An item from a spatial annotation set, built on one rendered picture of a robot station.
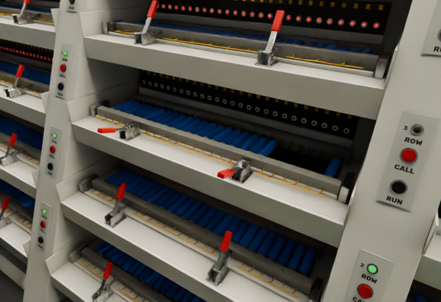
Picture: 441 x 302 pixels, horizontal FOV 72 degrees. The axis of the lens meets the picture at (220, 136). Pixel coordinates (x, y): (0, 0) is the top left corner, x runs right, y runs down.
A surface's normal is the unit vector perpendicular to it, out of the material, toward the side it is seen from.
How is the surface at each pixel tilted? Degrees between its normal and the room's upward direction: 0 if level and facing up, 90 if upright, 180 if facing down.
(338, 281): 90
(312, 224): 111
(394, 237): 90
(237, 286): 21
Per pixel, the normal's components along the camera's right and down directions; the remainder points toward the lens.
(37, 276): -0.47, 0.04
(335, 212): 0.03, -0.88
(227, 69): -0.51, 0.39
